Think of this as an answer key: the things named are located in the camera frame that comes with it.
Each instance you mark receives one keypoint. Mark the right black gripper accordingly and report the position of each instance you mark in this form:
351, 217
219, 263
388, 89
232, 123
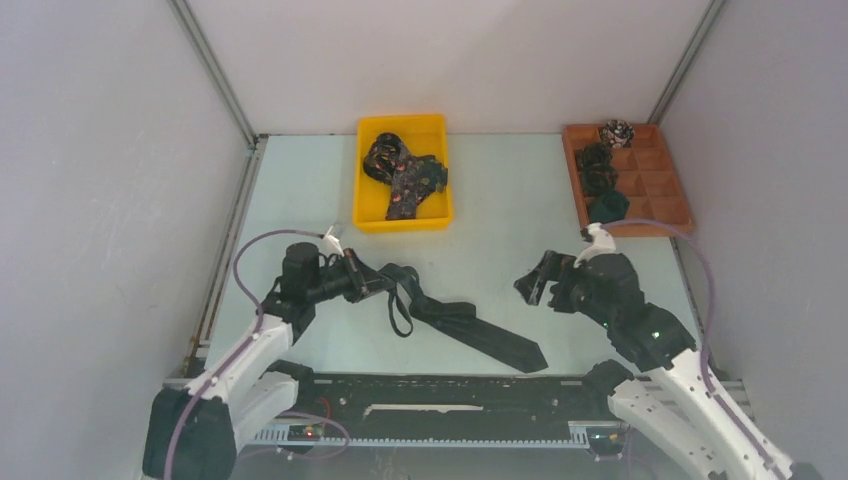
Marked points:
554, 267

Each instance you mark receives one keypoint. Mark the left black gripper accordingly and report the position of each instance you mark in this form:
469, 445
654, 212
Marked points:
364, 278

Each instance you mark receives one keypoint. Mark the dark green leaf tie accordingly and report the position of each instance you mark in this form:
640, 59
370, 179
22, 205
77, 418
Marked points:
458, 320

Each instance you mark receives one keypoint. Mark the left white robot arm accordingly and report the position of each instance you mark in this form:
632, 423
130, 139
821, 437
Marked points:
198, 430

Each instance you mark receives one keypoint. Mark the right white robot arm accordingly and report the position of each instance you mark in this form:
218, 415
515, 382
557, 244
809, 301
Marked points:
708, 435

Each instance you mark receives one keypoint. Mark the teal rolled tie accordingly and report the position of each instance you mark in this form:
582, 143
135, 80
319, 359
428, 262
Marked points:
610, 206

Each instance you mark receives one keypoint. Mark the floral paisley tie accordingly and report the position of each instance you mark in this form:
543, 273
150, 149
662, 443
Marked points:
390, 162

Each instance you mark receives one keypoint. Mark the dark rolled tie middle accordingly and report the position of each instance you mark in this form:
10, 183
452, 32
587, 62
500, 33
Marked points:
598, 179

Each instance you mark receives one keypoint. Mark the dark rolled tie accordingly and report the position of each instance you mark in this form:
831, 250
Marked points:
594, 156
598, 179

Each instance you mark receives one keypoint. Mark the dark green floral tie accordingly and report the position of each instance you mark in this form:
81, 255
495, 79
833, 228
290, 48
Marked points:
432, 175

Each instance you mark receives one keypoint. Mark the dark rolled tie upper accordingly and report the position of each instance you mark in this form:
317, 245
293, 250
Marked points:
594, 156

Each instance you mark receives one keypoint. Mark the brown wooden compartment tray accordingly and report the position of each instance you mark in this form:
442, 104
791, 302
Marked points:
646, 176

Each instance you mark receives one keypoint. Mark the yellow plastic bin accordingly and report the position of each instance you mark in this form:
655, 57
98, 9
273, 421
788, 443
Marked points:
423, 135

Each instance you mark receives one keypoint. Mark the white patterned rolled tie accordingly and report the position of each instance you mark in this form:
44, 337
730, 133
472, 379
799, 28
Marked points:
617, 134

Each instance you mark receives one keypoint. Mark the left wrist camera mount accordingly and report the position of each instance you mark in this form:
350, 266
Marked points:
331, 239

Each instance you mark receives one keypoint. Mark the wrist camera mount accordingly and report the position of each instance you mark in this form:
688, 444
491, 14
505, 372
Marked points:
599, 242
331, 239

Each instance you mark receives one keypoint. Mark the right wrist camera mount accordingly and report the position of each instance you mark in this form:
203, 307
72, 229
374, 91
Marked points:
599, 242

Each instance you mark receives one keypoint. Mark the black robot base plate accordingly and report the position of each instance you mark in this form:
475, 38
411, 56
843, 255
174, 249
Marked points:
452, 409

